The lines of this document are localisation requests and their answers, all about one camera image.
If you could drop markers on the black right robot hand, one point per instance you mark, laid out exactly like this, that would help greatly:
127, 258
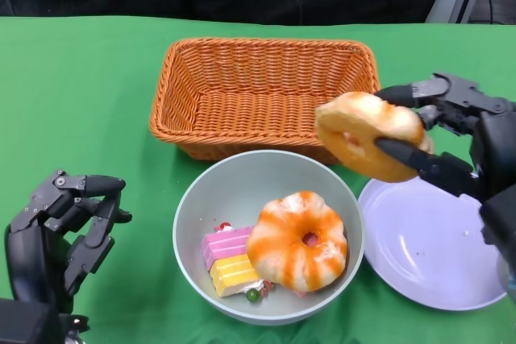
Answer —
496, 138

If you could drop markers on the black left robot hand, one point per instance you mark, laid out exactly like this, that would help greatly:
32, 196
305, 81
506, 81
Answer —
28, 255

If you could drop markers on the grey green bowl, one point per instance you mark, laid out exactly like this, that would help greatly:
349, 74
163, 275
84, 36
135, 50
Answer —
242, 183

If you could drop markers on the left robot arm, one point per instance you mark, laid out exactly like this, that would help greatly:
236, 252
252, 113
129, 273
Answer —
72, 324

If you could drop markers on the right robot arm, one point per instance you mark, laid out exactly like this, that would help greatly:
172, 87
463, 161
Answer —
510, 275

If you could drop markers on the lavender plate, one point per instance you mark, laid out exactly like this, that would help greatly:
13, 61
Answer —
423, 247

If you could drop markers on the pink layered cake slice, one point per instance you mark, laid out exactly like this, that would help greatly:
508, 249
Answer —
225, 245

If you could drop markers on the yellow layered cake slice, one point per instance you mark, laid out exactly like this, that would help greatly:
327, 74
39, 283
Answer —
234, 275

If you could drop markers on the orange wicker basket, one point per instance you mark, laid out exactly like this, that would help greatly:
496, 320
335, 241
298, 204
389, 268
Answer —
262, 118

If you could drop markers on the green tablecloth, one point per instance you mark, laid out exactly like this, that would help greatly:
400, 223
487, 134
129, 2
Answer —
80, 78

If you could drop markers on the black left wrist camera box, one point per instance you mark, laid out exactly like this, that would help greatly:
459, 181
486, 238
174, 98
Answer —
24, 324

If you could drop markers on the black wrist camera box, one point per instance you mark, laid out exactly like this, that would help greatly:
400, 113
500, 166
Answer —
500, 219
24, 324

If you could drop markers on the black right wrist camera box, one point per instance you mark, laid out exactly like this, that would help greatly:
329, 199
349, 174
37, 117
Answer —
500, 219

